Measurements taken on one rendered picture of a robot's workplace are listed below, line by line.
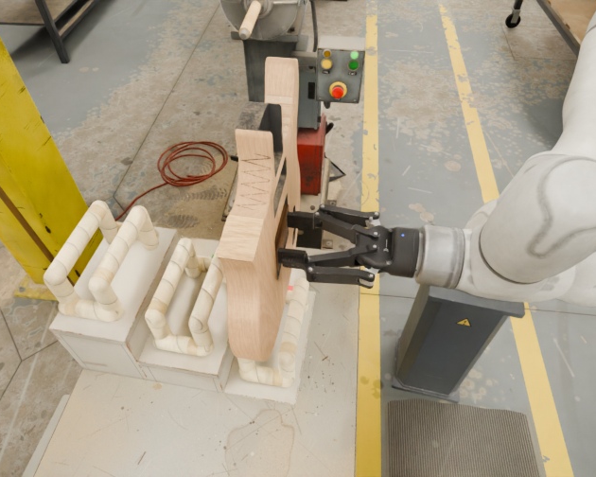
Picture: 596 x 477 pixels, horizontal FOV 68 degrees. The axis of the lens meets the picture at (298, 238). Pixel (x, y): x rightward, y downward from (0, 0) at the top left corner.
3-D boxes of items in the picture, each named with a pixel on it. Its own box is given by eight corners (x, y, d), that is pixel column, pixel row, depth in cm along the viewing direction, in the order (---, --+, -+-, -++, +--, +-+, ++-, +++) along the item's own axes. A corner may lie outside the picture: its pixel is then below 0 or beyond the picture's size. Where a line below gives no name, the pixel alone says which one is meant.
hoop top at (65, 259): (98, 207, 88) (93, 196, 86) (113, 209, 88) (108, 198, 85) (44, 288, 75) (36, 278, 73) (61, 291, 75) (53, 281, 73)
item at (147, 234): (147, 238, 93) (134, 206, 86) (161, 239, 93) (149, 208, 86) (141, 249, 91) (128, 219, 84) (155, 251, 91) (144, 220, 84)
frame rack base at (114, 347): (133, 267, 110) (112, 220, 97) (192, 274, 108) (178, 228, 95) (82, 370, 92) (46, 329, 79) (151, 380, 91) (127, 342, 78)
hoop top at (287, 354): (295, 282, 96) (294, 273, 93) (309, 284, 96) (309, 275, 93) (276, 367, 83) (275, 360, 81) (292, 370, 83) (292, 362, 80)
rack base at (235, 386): (254, 285, 106) (253, 282, 105) (315, 293, 105) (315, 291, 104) (223, 396, 89) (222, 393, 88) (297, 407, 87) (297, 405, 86)
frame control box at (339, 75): (306, 81, 180) (307, 16, 160) (359, 84, 178) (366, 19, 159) (300, 115, 164) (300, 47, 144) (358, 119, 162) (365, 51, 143)
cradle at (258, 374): (240, 366, 91) (239, 360, 89) (295, 375, 90) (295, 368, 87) (236, 382, 89) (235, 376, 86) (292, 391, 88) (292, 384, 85)
